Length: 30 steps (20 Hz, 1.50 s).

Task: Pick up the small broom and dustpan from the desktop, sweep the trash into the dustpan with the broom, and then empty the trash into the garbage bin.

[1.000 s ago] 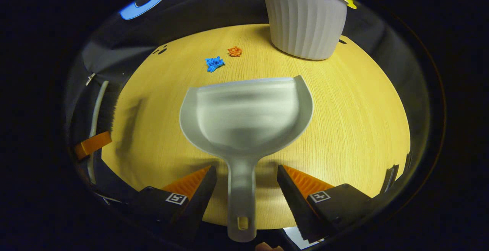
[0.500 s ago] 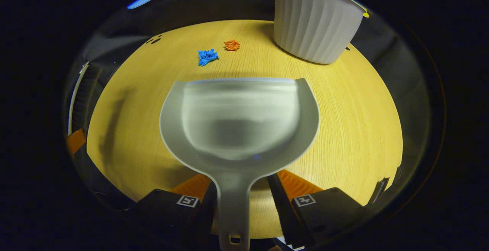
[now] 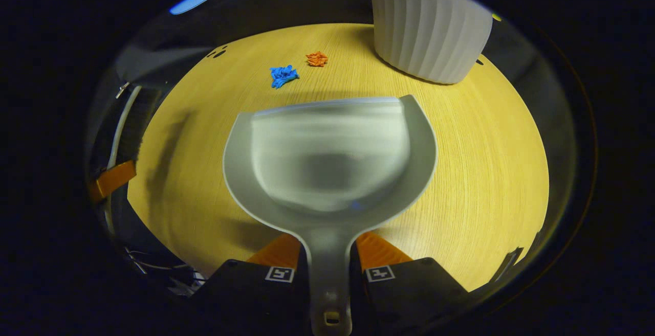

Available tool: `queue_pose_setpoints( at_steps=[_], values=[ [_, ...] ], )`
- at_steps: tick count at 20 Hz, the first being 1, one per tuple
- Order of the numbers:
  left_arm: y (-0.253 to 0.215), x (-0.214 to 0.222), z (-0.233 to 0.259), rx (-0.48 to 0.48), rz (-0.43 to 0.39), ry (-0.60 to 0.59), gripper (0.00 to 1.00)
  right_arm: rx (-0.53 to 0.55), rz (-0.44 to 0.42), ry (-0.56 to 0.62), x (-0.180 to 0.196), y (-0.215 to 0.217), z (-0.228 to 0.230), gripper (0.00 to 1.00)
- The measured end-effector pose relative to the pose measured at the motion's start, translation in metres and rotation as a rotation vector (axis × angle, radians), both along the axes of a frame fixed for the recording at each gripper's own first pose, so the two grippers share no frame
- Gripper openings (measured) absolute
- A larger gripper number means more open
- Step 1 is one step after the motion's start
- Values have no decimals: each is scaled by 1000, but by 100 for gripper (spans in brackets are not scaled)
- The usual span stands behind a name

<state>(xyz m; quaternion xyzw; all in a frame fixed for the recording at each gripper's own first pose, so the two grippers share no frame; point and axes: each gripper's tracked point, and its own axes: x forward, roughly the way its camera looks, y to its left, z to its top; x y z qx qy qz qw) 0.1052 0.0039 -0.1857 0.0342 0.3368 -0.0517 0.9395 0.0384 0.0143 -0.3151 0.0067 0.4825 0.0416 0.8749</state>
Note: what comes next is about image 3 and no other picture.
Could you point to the silver clip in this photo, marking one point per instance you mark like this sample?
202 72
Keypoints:
122 89

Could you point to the white ribbed garbage bin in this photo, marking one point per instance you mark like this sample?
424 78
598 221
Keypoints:
424 24

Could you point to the orange paper scrap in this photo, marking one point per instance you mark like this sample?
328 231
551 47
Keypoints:
317 59

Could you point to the blue paper scrap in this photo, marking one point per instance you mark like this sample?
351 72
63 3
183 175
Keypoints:
283 75

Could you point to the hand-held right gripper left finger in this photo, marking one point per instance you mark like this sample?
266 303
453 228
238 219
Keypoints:
256 295

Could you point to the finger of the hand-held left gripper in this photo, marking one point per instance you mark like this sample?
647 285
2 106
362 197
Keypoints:
112 180

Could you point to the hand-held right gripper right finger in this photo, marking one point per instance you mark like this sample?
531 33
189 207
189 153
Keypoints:
404 295

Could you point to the white dustpan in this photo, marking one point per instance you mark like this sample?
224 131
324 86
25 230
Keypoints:
332 172

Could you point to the wooden desktop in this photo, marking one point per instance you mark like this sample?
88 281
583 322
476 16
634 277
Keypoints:
486 172

